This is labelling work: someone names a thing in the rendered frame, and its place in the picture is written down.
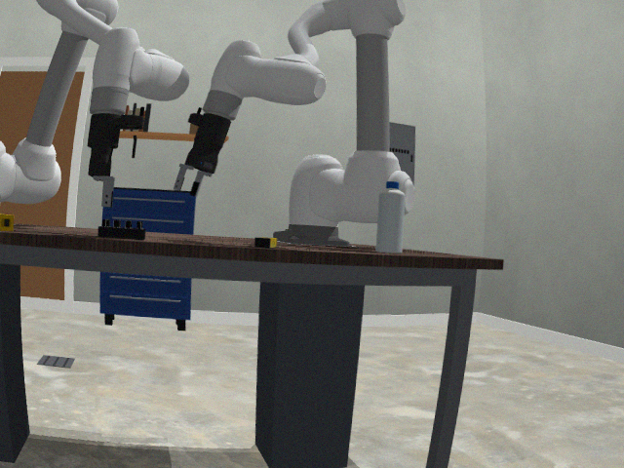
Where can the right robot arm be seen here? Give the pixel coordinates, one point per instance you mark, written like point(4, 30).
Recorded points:
point(31, 174)

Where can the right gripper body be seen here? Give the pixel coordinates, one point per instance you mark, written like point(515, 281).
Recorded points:
point(107, 106)

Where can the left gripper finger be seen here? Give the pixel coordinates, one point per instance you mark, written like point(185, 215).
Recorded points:
point(197, 182)
point(180, 176)

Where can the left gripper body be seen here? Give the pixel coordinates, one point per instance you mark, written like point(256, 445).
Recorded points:
point(213, 128)

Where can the white bottle with blue cap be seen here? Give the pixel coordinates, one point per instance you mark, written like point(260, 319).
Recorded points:
point(390, 223)

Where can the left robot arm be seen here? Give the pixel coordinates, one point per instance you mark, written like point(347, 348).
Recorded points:
point(322, 194)

